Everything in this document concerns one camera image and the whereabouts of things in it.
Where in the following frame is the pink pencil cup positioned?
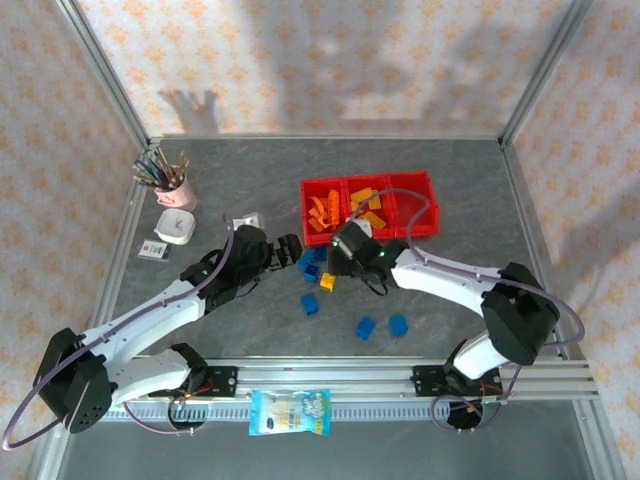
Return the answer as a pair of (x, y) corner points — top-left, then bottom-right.
(153, 172), (198, 212)

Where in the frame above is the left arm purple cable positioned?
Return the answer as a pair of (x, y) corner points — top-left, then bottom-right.
(0, 214), (236, 449)

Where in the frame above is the aluminium frame upright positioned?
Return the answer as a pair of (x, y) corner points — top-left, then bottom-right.
(52, 0), (153, 151)
(498, 0), (597, 151)

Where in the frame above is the blue snack bag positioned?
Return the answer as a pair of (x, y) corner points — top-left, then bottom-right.
(248, 388), (333, 438)

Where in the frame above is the red plastic bin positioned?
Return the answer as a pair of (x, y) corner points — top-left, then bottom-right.
(344, 175), (396, 243)
(300, 179), (350, 247)
(388, 171), (442, 237)

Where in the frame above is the aluminium table edge rail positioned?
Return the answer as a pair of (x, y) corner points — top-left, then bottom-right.
(499, 142), (572, 359)
(147, 133), (504, 143)
(82, 142), (159, 359)

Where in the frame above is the white square container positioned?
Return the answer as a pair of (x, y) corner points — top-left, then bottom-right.
(153, 209), (195, 246)

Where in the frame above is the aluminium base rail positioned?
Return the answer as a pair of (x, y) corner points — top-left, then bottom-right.
(53, 357), (600, 402)

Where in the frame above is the slotted grey cable duct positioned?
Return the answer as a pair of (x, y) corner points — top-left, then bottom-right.
(107, 402), (506, 422)

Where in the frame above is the small card package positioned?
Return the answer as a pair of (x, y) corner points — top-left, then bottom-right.
(138, 239), (172, 261)

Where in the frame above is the aluminium frame leg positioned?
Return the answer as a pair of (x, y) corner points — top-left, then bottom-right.
(27, 409), (74, 480)
(574, 399), (629, 480)

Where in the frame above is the long orange lego brick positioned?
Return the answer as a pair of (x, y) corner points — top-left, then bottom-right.
(323, 197), (343, 232)

